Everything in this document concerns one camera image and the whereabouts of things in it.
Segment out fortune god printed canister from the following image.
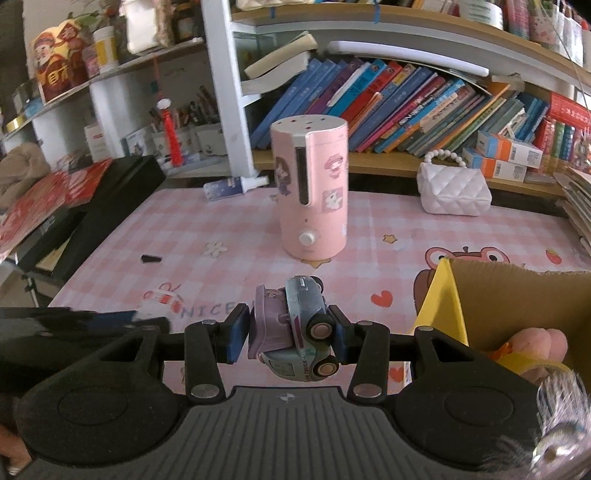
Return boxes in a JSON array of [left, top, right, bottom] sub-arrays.
[[30, 18, 90, 103]]

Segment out brown cloth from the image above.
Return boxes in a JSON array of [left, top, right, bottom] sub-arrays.
[[0, 142, 51, 199]]

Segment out thick cream-paged book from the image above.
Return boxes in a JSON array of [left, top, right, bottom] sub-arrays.
[[242, 31, 319, 95]]

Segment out white bookshelf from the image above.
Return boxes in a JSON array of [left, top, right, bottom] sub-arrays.
[[0, 0, 591, 199]]

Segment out pink cylindrical humidifier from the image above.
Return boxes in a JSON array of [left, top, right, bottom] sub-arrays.
[[270, 115, 349, 260]]

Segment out yellow cardboard box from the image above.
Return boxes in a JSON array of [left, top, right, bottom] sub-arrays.
[[406, 257, 591, 393]]

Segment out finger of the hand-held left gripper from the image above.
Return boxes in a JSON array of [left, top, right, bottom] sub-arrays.
[[69, 308, 171, 337]]

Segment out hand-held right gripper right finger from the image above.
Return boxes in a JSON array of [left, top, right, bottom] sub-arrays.
[[327, 304, 476, 401]]

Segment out stack of papers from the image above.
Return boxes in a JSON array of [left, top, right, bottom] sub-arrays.
[[554, 166, 591, 259]]

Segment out white flat folder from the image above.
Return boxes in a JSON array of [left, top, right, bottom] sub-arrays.
[[327, 41, 490, 77]]

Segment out white pencil holder box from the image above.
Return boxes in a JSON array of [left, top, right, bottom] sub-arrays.
[[150, 88, 222, 158]]

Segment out black electronic keyboard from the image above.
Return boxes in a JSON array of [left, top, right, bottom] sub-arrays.
[[0, 154, 167, 282]]

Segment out row of colorful books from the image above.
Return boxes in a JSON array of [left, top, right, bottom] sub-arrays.
[[252, 58, 550, 155]]

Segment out white jar yellow label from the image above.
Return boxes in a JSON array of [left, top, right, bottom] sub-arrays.
[[92, 26, 120, 73]]

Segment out clear crinkled plastic piece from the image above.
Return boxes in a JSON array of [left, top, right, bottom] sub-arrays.
[[531, 369, 591, 480]]

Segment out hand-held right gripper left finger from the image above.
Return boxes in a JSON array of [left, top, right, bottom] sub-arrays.
[[69, 302, 252, 401]]

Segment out pink plush pig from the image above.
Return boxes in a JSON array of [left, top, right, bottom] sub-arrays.
[[508, 328, 570, 384]]

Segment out orange and white carton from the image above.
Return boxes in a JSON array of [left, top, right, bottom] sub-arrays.
[[475, 130, 544, 168], [462, 148, 527, 183]]

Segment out white round tin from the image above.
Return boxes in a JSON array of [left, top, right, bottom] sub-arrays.
[[462, 0, 504, 29]]

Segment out white quilted handbag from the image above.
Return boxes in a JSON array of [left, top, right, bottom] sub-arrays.
[[417, 150, 492, 217]]

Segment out red boxed book set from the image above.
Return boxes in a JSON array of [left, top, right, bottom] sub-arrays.
[[531, 92, 591, 171]]

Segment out person's left hand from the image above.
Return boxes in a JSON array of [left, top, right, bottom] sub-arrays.
[[0, 425, 33, 476]]

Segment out red hanging tassel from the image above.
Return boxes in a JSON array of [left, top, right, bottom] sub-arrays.
[[156, 98, 182, 168]]

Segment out white and red card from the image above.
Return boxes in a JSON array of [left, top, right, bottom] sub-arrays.
[[84, 124, 108, 162]]

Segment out small spray bottle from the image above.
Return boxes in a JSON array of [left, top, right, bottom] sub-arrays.
[[203, 175, 269, 201]]

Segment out small toy car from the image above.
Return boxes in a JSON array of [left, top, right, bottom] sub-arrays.
[[248, 275, 338, 383]]

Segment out red paper decorations pack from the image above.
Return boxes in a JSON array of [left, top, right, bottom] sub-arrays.
[[0, 185, 70, 257], [55, 159, 114, 204]]

